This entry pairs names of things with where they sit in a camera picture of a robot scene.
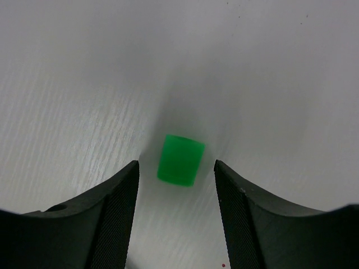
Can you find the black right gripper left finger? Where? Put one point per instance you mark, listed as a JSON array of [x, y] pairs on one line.
[[91, 230]]

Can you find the green pen cap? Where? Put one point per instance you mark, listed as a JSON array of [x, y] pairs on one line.
[[180, 160]]

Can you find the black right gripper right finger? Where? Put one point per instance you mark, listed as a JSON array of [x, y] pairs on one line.
[[263, 230]]

